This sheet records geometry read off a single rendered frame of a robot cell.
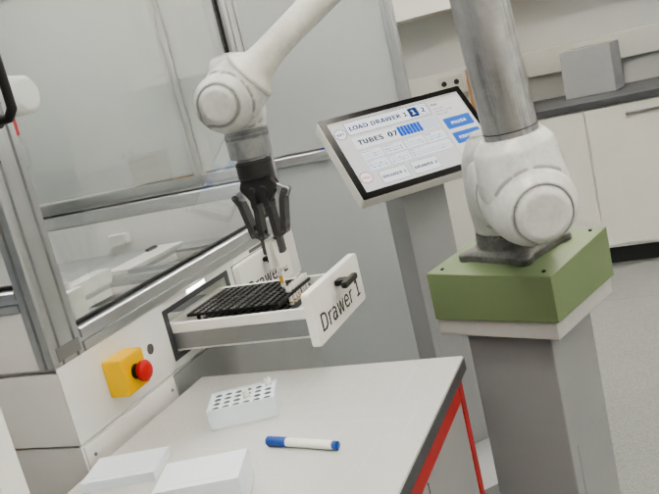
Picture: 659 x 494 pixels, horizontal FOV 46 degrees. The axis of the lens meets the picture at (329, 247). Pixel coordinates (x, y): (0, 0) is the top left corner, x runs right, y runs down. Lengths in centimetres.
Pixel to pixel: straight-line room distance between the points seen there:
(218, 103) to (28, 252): 40
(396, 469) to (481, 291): 59
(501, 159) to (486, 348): 50
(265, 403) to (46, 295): 42
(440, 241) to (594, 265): 86
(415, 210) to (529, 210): 109
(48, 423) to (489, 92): 97
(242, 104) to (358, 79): 185
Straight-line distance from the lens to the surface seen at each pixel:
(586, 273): 169
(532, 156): 141
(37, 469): 156
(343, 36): 320
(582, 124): 434
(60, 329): 143
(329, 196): 330
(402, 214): 244
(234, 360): 189
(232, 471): 115
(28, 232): 140
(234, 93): 136
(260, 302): 163
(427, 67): 515
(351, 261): 172
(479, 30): 140
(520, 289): 159
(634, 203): 441
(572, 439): 177
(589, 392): 183
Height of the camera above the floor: 131
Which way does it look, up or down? 12 degrees down
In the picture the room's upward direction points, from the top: 13 degrees counter-clockwise
